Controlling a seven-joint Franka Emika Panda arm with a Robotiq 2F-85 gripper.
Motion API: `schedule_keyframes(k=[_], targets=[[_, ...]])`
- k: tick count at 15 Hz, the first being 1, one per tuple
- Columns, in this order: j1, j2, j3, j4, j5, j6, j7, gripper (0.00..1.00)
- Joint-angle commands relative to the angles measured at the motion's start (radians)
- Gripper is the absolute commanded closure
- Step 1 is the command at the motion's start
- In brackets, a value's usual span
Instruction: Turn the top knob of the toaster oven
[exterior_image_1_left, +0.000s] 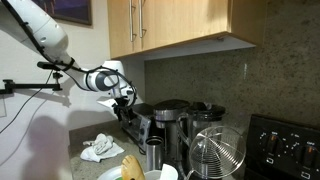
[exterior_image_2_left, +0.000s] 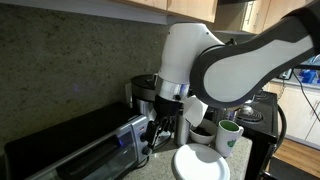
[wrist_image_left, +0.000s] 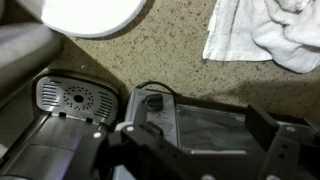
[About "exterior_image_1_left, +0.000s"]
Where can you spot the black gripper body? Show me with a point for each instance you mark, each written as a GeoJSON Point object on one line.
{"type": "Point", "coordinates": [124, 105]}

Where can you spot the silver toaster oven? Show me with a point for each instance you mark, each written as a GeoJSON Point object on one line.
{"type": "Point", "coordinates": [135, 126]}

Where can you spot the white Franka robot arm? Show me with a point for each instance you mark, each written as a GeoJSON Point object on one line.
{"type": "Point", "coordinates": [40, 30]}

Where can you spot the black stove knob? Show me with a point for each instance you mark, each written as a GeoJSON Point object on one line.
{"type": "Point", "coordinates": [310, 155]}
{"type": "Point", "coordinates": [274, 144]}

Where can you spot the crumpled white cloth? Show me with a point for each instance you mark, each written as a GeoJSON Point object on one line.
{"type": "Point", "coordinates": [100, 146]}

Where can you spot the black silver coffee maker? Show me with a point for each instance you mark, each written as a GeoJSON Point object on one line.
{"type": "Point", "coordinates": [170, 115]}

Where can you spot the stainless steel travel mug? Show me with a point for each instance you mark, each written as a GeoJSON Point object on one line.
{"type": "Point", "coordinates": [154, 153]}

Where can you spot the wooden slotted spoon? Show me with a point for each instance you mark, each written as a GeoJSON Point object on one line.
{"type": "Point", "coordinates": [131, 168]}

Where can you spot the white plate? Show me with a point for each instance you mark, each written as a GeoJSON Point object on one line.
{"type": "Point", "coordinates": [110, 175]}

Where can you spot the white bowl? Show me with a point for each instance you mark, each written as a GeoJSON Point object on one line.
{"type": "Point", "coordinates": [155, 175]}

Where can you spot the glass blender with black lid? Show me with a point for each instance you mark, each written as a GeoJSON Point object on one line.
{"type": "Point", "coordinates": [206, 115]}

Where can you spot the clear glass ribbed jug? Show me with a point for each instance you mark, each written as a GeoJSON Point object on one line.
{"type": "Point", "coordinates": [216, 153]}

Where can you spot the black stove control panel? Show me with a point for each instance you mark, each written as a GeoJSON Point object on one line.
{"type": "Point", "coordinates": [286, 146]}

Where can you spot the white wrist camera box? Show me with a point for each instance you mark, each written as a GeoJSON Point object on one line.
{"type": "Point", "coordinates": [106, 102]}

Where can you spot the black bar-shaped camera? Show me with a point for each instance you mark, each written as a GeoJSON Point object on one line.
{"type": "Point", "coordinates": [45, 65]}

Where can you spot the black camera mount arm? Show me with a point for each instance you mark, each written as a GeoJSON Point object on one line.
{"type": "Point", "coordinates": [30, 86]}

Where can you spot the wooden wall cabinet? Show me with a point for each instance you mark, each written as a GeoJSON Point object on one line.
{"type": "Point", "coordinates": [180, 20]}

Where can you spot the dark framed wall picture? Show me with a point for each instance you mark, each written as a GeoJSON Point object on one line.
{"type": "Point", "coordinates": [73, 10]}

